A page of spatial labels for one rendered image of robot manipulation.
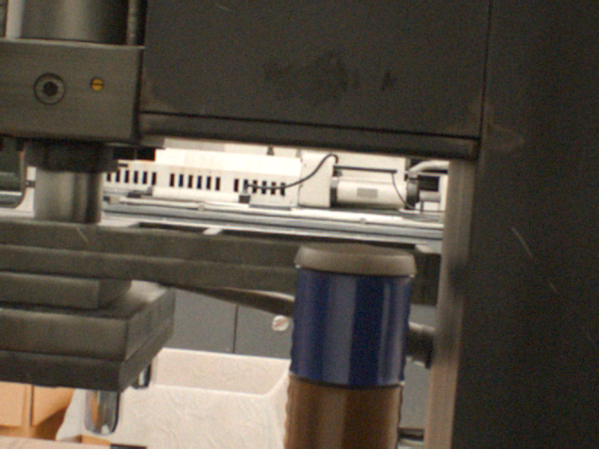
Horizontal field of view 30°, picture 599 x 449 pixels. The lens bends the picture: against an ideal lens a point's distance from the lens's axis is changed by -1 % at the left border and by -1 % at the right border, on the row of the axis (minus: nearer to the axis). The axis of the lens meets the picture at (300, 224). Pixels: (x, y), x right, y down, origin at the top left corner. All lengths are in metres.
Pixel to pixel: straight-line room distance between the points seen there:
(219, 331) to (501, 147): 4.63
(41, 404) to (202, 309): 2.26
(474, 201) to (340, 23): 0.11
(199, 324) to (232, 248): 4.60
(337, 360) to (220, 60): 0.24
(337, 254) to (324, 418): 0.05
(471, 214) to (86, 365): 0.20
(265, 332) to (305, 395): 4.78
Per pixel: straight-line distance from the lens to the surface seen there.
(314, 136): 0.55
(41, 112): 0.59
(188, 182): 5.48
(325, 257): 0.35
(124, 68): 0.58
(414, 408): 5.16
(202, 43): 0.56
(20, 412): 2.94
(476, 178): 0.56
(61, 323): 0.56
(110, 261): 0.59
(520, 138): 0.56
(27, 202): 5.30
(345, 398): 0.36
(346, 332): 0.35
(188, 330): 5.19
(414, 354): 0.70
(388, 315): 0.35
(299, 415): 0.36
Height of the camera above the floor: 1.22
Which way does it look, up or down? 3 degrees down
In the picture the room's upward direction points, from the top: 5 degrees clockwise
